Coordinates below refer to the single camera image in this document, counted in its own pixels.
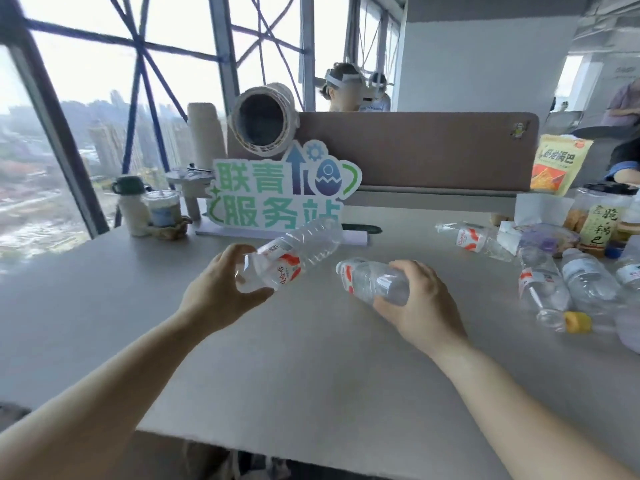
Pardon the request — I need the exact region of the person's right hand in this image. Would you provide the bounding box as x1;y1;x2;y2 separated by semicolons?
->
372;259;471;358

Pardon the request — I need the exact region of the person's left hand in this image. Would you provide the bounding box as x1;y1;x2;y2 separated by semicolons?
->
177;243;275;335

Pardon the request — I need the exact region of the long red label plastic bottle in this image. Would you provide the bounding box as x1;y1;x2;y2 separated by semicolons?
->
235;218;345;295

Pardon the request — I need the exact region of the yellow cap plastic bottle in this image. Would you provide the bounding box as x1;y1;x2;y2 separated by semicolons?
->
565;303;640;355

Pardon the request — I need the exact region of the person's right forearm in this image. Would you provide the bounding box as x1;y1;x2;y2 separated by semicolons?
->
429;334;640;480

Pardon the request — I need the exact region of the person's left forearm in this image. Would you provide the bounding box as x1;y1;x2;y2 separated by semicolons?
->
0;312;211;480

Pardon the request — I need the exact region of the brown paper cup holder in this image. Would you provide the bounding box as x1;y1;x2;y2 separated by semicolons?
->
147;217;193;241

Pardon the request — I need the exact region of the milk tea cup with straw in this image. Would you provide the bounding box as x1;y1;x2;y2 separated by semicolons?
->
142;189;182;228

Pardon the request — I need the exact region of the cream thermos with green lid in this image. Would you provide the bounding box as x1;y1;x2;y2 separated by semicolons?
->
111;175;152;238

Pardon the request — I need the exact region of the green white standing sign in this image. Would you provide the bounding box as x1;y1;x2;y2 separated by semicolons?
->
196;139;371;245

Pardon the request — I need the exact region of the white round stand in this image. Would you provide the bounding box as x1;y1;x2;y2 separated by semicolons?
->
165;165;213;221

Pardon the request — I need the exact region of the purple print tissue box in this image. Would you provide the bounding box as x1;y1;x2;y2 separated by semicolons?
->
497;193;581;258

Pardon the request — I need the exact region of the tall cream cylinder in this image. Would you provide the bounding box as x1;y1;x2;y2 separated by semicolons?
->
187;102;226;171

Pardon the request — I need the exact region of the clear snack bag yellow label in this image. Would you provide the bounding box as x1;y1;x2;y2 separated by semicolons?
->
563;183;640;258

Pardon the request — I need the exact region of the dark metal window frame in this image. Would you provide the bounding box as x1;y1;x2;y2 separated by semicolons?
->
0;0;401;241

